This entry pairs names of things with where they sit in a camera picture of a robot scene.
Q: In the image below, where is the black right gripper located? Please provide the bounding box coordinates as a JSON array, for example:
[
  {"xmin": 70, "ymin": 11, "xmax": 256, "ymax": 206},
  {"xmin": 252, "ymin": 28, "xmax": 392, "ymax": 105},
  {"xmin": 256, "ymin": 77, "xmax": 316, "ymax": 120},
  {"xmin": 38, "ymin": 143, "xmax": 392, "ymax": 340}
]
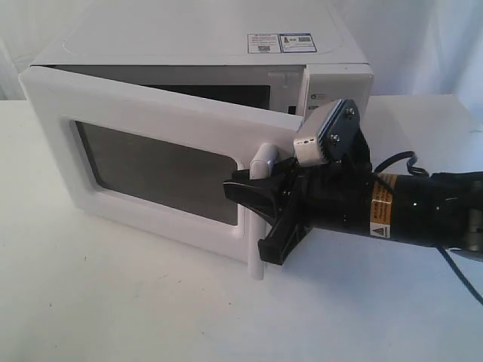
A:
[{"xmin": 223, "ymin": 158, "xmax": 374, "ymax": 265}]

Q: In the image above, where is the white microwave door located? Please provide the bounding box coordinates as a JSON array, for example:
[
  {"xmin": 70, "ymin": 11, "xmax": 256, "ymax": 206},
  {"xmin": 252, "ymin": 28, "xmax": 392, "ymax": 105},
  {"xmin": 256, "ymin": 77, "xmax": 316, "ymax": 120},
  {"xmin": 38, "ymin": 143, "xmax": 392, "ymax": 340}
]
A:
[{"xmin": 20, "ymin": 66, "xmax": 302, "ymax": 280}]

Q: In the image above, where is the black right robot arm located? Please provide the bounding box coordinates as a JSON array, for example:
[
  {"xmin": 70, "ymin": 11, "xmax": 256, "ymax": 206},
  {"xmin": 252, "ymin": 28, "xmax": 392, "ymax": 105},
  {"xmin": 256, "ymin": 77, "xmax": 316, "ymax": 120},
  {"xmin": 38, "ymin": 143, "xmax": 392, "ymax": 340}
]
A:
[{"xmin": 223, "ymin": 158, "xmax": 482, "ymax": 265}]

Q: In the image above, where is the white microwave oven body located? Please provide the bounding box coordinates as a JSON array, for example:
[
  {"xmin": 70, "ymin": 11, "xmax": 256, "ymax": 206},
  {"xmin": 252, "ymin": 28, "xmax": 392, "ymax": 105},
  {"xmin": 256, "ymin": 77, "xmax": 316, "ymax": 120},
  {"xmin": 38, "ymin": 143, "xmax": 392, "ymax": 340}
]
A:
[{"xmin": 33, "ymin": 21, "xmax": 374, "ymax": 116}]

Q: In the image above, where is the right blue info sticker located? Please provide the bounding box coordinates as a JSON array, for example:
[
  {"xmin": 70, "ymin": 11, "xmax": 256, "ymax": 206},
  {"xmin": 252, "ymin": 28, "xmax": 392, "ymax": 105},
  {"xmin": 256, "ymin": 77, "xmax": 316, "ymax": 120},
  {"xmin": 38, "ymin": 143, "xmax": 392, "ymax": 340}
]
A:
[{"xmin": 278, "ymin": 32, "xmax": 317, "ymax": 54}]

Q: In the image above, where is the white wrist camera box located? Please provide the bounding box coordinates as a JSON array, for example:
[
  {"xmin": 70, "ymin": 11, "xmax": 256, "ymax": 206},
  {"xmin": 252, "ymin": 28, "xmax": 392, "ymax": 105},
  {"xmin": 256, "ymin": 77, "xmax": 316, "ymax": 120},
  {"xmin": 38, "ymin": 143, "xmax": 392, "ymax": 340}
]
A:
[{"xmin": 293, "ymin": 100, "xmax": 346, "ymax": 167}]

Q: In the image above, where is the black camera mounting bracket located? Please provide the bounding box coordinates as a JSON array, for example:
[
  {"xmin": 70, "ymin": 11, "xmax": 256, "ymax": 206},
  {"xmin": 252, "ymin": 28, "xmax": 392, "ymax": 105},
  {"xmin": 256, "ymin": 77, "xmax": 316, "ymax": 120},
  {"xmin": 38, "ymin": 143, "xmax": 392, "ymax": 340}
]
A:
[{"xmin": 324, "ymin": 100, "xmax": 360, "ymax": 161}]

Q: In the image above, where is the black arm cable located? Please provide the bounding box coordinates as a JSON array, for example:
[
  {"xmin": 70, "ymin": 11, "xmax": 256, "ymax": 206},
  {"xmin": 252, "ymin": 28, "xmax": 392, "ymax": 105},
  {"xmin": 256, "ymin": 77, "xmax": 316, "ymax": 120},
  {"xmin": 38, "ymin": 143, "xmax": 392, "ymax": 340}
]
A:
[{"xmin": 375, "ymin": 151, "xmax": 483, "ymax": 310}]

